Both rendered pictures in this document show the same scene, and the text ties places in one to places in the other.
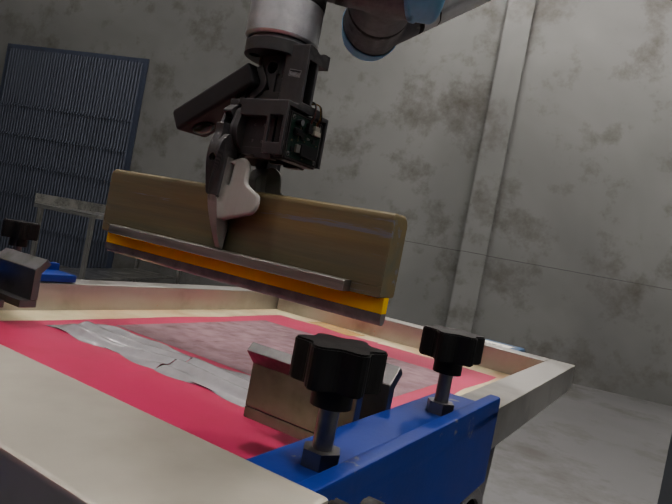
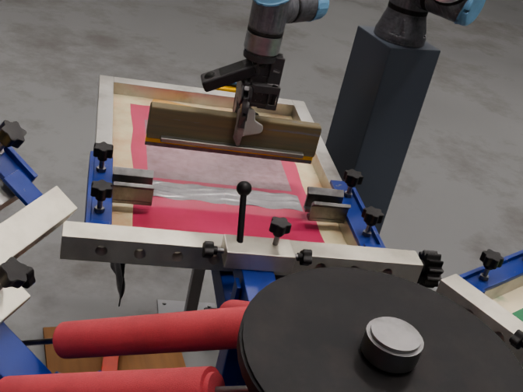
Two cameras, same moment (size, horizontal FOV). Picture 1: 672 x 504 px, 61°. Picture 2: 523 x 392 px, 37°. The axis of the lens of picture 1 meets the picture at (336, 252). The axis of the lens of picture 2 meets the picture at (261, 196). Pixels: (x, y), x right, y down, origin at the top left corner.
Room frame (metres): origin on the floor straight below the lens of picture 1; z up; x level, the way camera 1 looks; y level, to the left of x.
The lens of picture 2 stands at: (-0.52, 1.18, 1.82)
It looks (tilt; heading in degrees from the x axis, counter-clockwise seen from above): 29 degrees down; 313
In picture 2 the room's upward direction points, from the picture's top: 13 degrees clockwise
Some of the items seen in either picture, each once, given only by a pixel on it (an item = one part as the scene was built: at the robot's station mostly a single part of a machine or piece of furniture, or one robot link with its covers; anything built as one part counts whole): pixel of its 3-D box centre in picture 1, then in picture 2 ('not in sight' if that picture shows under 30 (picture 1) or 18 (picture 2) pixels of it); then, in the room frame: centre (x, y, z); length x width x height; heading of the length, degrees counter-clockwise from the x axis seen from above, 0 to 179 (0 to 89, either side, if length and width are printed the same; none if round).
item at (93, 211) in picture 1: (116, 250); not in sight; (6.87, 2.58, 0.51); 1.98 x 0.75 x 1.02; 165
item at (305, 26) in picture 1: (285, 30); (262, 42); (0.60, 0.09, 1.31); 0.08 x 0.08 x 0.05
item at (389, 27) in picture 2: not in sight; (404, 21); (0.80, -0.64, 1.25); 0.15 x 0.15 x 0.10
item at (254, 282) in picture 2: not in sight; (257, 292); (0.21, 0.35, 1.02); 0.17 x 0.06 x 0.05; 149
